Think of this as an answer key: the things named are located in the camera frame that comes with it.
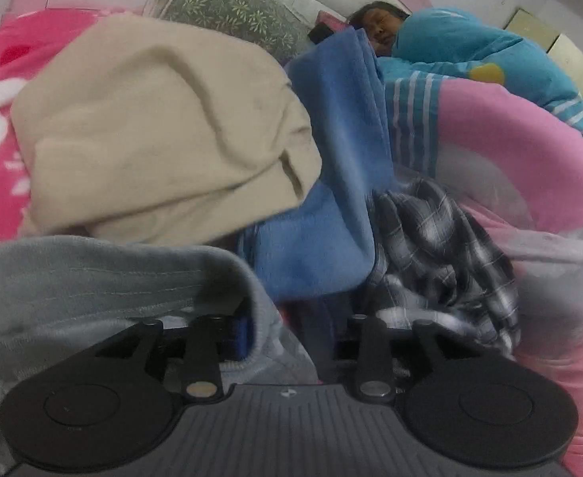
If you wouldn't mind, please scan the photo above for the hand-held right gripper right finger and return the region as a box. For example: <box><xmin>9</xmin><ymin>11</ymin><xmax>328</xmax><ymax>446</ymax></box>
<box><xmin>332</xmin><ymin>313</ymin><xmax>476</xmax><ymax>402</ymax></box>

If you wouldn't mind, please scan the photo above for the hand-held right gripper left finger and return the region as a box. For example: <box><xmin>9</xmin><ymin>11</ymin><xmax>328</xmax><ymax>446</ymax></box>
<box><xmin>95</xmin><ymin>308</ymin><xmax>250</xmax><ymax>404</ymax></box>

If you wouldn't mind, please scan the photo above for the grey sweatshirt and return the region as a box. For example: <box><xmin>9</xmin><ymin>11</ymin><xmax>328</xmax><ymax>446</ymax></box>
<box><xmin>0</xmin><ymin>236</ymin><xmax>322</xmax><ymax>477</ymax></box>

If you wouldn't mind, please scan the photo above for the black white plaid shirt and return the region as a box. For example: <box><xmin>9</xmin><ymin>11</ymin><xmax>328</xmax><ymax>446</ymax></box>
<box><xmin>366</xmin><ymin>176</ymin><xmax>521</xmax><ymax>363</ymax></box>

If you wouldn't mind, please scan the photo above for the blue garment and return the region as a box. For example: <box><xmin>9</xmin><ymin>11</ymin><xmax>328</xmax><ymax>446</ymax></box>
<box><xmin>237</xmin><ymin>27</ymin><xmax>396</xmax><ymax>304</ymax></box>

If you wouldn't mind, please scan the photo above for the beige garment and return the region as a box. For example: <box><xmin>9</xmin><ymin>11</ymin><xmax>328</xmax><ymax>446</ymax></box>
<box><xmin>10</xmin><ymin>14</ymin><xmax>322</xmax><ymax>246</ymax></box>

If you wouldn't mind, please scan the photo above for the pink floral quilt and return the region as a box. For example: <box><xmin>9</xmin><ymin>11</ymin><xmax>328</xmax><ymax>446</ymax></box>
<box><xmin>396</xmin><ymin>79</ymin><xmax>583</xmax><ymax>477</ymax></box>

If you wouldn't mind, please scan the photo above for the dark flat object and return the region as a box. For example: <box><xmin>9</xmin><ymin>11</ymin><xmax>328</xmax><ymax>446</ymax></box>
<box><xmin>307</xmin><ymin>22</ymin><xmax>338</xmax><ymax>47</ymax></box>

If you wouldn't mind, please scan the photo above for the green leaf pillow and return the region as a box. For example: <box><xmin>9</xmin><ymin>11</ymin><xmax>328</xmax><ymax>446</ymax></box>
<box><xmin>159</xmin><ymin>0</ymin><xmax>312</xmax><ymax>58</ymax></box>

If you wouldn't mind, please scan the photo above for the pale yellow wardrobe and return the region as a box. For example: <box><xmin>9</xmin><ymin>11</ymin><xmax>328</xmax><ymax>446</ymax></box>
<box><xmin>505</xmin><ymin>7</ymin><xmax>583</xmax><ymax>105</ymax></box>

